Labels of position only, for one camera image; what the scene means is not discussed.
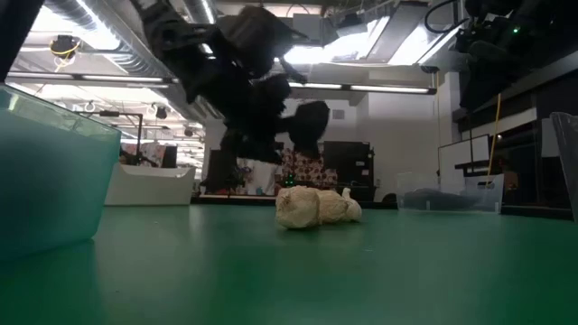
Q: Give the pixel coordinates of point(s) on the white garlic bulb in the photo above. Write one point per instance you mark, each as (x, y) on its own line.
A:
(333, 207)
(353, 208)
(298, 207)

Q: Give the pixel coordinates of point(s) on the black cabinet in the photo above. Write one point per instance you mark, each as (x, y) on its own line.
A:
(350, 167)

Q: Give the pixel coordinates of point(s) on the clear plastic bin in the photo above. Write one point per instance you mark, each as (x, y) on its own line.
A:
(492, 194)

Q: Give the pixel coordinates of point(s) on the ceiling light strip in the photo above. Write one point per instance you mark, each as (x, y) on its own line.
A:
(388, 88)

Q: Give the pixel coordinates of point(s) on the white cabinet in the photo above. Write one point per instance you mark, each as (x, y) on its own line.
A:
(456, 158)

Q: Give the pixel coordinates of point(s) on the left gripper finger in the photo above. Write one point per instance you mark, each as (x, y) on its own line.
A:
(311, 128)
(253, 146)

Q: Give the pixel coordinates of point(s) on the white plastic bin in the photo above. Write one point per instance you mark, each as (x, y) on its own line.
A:
(149, 187)

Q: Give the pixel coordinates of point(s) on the light teal plastic bin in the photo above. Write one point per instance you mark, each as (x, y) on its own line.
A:
(54, 180)

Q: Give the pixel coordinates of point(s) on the patterned bean bag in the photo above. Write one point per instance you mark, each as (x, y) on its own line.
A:
(311, 171)

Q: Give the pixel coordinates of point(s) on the silver round air duct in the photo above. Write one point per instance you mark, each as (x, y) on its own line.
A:
(198, 9)

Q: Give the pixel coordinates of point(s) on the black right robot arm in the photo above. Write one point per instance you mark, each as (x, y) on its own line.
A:
(551, 22)

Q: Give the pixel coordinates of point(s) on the black shelf unit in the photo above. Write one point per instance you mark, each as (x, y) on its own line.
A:
(533, 180)

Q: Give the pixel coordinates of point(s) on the smoky grey plastic bin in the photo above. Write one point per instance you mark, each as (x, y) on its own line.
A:
(569, 171)

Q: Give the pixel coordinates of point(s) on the green table mat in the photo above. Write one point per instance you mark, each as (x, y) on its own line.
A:
(289, 280)

